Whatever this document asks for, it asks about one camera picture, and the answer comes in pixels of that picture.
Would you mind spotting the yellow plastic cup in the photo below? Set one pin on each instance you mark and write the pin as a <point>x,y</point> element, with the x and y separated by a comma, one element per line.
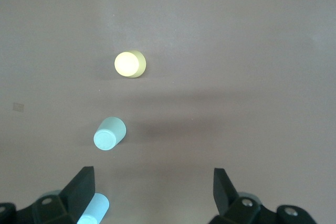
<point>127,64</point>

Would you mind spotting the light blue plastic cup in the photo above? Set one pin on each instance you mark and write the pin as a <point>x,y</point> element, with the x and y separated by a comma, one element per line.
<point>98,207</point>

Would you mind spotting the pale green plastic cup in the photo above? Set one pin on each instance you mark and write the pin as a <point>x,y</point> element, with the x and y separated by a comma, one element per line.
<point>109,136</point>

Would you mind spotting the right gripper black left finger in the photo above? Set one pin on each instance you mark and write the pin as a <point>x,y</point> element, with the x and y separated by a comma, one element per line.
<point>76,200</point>

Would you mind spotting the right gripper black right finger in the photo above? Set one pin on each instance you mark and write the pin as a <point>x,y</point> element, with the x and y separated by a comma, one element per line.
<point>228,205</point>

